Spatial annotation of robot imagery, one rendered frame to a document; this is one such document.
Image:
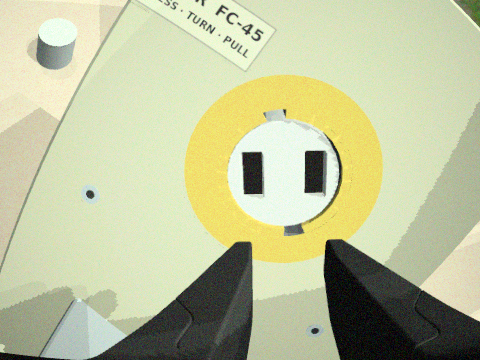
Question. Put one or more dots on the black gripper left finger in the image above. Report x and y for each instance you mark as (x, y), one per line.
(211, 320)

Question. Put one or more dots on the grey cylinder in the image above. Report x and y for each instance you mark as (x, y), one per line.
(57, 38)

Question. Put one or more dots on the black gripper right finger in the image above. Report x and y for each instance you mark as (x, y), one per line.
(378, 315)

